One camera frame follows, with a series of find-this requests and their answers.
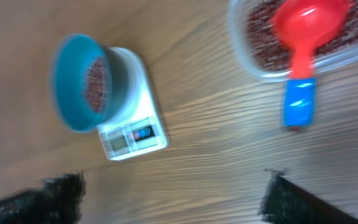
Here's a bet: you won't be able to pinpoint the white digital kitchen scale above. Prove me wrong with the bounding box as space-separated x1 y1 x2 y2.
98 47 169 161

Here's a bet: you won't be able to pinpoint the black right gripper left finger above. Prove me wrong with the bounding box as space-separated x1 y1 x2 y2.
0 173 86 224

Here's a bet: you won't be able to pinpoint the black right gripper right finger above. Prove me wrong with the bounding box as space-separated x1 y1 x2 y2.
258 169 358 224

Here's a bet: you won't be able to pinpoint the clear plastic bean container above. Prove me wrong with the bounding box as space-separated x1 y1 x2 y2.
227 0 358 83

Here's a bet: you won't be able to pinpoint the blue plastic bowl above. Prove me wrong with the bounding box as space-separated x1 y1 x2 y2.
49 34 129 133

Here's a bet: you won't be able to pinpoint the red beans in bowl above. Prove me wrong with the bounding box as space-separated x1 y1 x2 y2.
84 57 108 113

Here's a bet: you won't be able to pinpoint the red beans in container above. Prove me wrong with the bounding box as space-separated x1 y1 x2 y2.
246 0 358 71

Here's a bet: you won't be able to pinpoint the red plastic measuring scoop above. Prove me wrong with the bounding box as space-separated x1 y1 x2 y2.
272 0 351 131

